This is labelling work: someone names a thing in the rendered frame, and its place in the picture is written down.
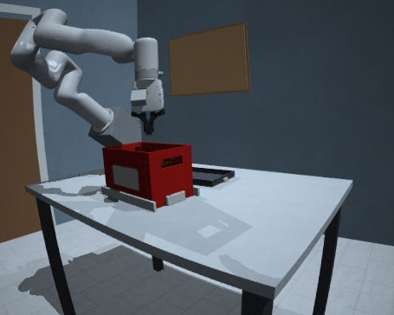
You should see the red plastic crate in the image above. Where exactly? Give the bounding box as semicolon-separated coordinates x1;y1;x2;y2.
103;142;194;208

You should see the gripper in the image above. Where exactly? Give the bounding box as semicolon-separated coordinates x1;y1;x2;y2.
131;78;165;135

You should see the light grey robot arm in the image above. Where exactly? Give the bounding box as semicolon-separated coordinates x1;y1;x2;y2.
10;9;163;132

